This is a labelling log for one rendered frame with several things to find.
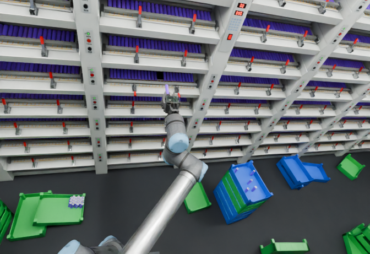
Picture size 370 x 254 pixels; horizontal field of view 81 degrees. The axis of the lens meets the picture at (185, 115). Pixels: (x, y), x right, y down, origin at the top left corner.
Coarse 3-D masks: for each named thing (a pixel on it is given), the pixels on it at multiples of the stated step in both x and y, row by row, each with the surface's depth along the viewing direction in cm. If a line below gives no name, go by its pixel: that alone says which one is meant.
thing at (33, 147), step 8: (0, 144) 148; (8, 144) 151; (16, 144) 152; (24, 144) 148; (32, 144) 154; (40, 144) 157; (48, 144) 158; (56, 144) 159; (64, 144) 161; (72, 144) 162; (80, 144) 164; (88, 144) 165; (0, 152) 148; (8, 152) 149; (16, 152) 151; (24, 152) 150; (32, 152) 153; (40, 152) 155; (48, 152) 156; (56, 152) 158; (64, 152) 159; (72, 152) 161; (80, 152) 163; (88, 152) 166
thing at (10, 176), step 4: (0, 160) 152; (4, 160) 158; (0, 164) 154; (0, 168) 157; (0, 172) 161; (4, 172) 162; (8, 172) 164; (12, 172) 170; (0, 176) 164; (4, 176) 165; (8, 176) 166; (12, 176) 170; (0, 180) 168; (4, 180) 169; (8, 180) 170; (12, 180) 171
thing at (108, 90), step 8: (104, 72) 131; (176, 72) 146; (104, 80) 126; (160, 80) 140; (200, 80) 143; (104, 88) 127; (112, 88) 128; (120, 88) 130; (128, 88) 131; (144, 88) 134; (152, 88) 136; (160, 88) 137; (168, 88) 139; (192, 88) 144; (200, 88) 143; (160, 96) 140; (184, 96) 144; (192, 96) 145
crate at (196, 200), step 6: (198, 186) 202; (192, 192) 197; (198, 192) 198; (204, 192) 195; (186, 198) 192; (192, 198) 193; (198, 198) 194; (204, 198) 195; (186, 204) 185; (192, 204) 189; (198, 204) 190; (204, 204) 192; (210, 204) 185; (192, 210) 185; (198, 210) 185
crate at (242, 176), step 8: (232, 168) 170; (240, 168) 178; (248, 168) 180; (232, 176) 170; (240, 176) 172; (248, 176) 174; (256, 176) 174; (240, 184) 161; (256, 184) 170; (264, 184) 166; (240, 192) 162; (248, 192) 164; (256, 192) 165; (264, 192) 167; (248, 200) 154; (256, 200) 161; (264, 200) 162
